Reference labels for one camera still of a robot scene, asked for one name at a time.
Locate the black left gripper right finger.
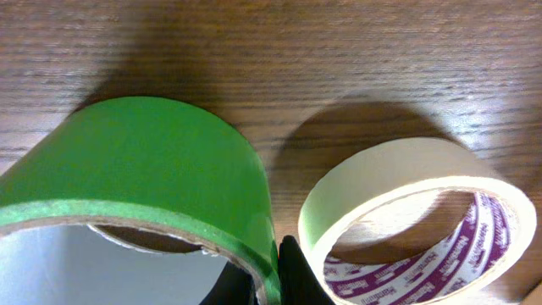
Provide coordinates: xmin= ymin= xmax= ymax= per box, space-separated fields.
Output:
xmin=278 ymin=236 xmax=333 ymax=305

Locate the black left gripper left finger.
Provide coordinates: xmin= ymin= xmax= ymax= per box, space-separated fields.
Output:
xmin=200 ymin=263 xmax=257 ymax=305

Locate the green tape roll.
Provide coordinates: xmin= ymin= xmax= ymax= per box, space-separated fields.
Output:
xmin=1 ymin=97 xmax=281 ymax=304

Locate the beige masking tape roll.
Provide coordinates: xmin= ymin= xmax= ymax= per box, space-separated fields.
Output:
xmin=298 ymin=137 xmax=537 ymax=304

